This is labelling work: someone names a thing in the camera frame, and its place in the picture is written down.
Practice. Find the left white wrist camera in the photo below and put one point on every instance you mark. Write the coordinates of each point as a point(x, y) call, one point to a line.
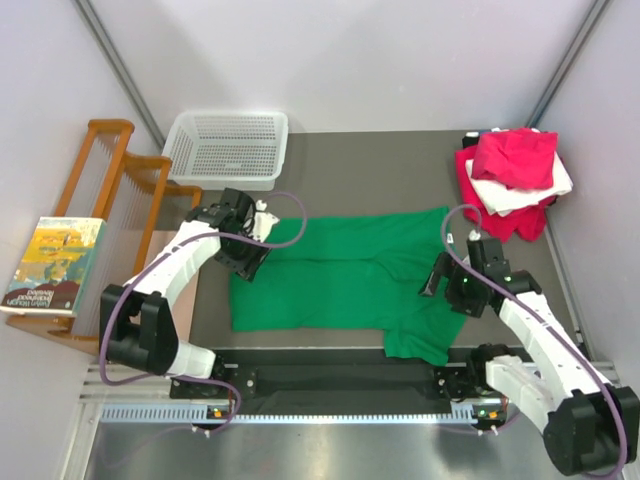
point(263, 222)

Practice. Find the green t shirt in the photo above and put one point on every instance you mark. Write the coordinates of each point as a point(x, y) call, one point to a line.
point(362, 272)

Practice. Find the grey slotted cable duct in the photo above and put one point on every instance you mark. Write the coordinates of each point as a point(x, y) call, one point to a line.
point(204, 414)

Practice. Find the white plastic basket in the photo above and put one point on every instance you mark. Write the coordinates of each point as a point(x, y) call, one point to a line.
point(217, 149)

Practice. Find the pink red folded shirt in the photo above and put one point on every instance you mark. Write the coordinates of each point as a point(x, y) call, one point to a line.
point(518, 159)

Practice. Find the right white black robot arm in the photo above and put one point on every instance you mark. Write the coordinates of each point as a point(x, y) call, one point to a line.
point(588, 425)

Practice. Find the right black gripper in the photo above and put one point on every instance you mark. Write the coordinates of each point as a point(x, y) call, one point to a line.
point(443, 266)

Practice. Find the wooden rack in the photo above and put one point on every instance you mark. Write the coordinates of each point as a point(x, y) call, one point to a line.
point(127, 191)

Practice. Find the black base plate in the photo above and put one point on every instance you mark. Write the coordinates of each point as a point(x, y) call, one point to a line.
point(351, 381)

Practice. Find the white folded shirt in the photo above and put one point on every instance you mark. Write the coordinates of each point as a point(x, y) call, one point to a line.
point(498, 199)

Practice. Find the paperback book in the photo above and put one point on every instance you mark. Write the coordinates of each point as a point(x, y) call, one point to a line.
point(55, 269)

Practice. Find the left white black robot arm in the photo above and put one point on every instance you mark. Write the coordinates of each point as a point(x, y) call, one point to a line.
point(137, 325)

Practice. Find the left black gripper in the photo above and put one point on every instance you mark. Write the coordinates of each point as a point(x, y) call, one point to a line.
point(245, 265)

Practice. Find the red bottom shirt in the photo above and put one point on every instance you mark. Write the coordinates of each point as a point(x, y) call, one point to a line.
point(528, 222)

